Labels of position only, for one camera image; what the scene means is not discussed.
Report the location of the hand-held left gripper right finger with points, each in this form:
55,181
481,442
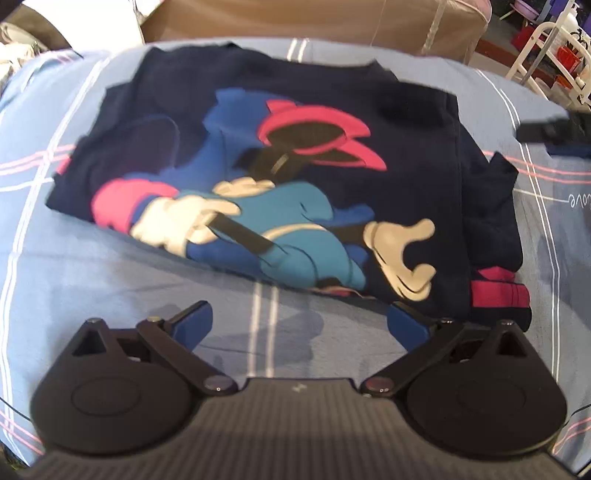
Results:
407,328

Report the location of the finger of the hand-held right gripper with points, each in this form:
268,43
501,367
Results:
540,131

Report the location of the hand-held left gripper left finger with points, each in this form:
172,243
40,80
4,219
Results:
194,319

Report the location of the navy cartoon print sweater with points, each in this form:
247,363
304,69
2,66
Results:
277,184

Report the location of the white metal rack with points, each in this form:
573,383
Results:
549,41

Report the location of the red plastic container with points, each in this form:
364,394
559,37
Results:
525,36

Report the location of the blue plaid bedsheet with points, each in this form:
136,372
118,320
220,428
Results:
92,277

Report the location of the purple plastic basin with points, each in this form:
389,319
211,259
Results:
528,8

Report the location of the taped cardboard box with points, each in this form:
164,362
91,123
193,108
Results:
323,23

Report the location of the floral patterned cloth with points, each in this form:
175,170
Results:
11,55

